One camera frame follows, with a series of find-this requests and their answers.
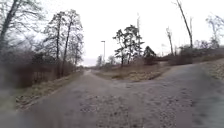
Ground brown hedge of bushes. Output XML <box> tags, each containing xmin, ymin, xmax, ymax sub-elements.
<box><xmin>0</xmin><ymin>49</ymin><xmax>79</xmax><ymax>90</ymax></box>

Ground group of pine trees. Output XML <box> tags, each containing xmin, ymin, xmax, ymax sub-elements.
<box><xmin>112</xmin><ymin>24</ymin><xmax>145</xmax><ymax>67</ymax></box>

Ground dark building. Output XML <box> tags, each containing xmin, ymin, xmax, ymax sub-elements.
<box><xmin>143</xmin><ymin>45</ymin><xmax>158</xmax><ymax>66</ymax></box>

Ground leaf-strewn grass verge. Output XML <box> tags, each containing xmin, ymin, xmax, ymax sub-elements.
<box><xmin>0</xmin><ymin>69</ymin><xmax>85</xmax><ymax>113</ymax></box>

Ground row of bare trees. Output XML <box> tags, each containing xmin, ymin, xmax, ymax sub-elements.
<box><xmin>0</xmin><ymin>0</ymin><xmax>85</xmax><ymax>79</ymax></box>

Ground bare trees on bank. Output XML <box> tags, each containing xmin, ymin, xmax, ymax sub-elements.
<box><xmin>164</xmin><ymin>0</ymin><xmax>224</xmax><ymax>58</ymax></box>

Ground leaf-covered grass bank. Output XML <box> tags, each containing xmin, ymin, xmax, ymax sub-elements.
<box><xmin>203</xmin><ymin>58</ymin><xmax>224</xmax><ymax>83</ymax></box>

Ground grey asphalt path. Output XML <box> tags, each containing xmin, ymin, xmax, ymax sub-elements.
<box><xmin>0</xmin><ymin>61</ymin><xmax>224</xmax><ymax>128</ymax></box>

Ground street lamp pole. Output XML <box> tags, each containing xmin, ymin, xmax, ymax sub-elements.
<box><xmin>100</xmin><ymin>40</ymin><xmax>107</xmax><ymax>66</ymax></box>

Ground grass patch between paths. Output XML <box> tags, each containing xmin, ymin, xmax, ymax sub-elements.
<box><xmin>93</xmin><ymin>61</ymin><xmax>171</xmax><ymax>83</ymax></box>

